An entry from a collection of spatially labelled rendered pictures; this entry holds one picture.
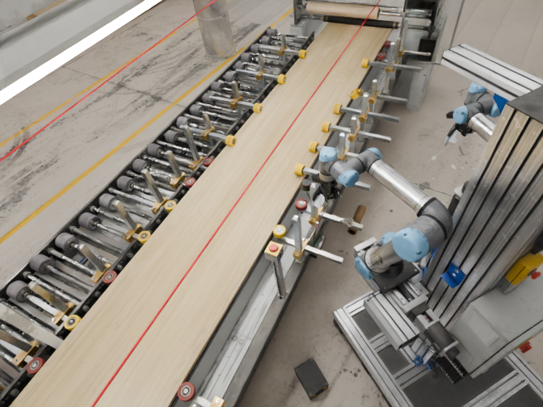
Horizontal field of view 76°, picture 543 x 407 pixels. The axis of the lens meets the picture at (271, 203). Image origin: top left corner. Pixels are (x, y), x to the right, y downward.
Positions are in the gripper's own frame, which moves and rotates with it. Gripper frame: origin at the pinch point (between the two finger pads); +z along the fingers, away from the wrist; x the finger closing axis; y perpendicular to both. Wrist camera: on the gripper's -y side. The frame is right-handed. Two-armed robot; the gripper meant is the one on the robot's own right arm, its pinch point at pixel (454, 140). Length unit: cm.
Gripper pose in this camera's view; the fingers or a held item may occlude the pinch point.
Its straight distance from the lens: 219.6
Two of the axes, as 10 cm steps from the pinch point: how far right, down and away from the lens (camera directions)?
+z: 1.1, 6.4, 7.6
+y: 4.5, 6.5, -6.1
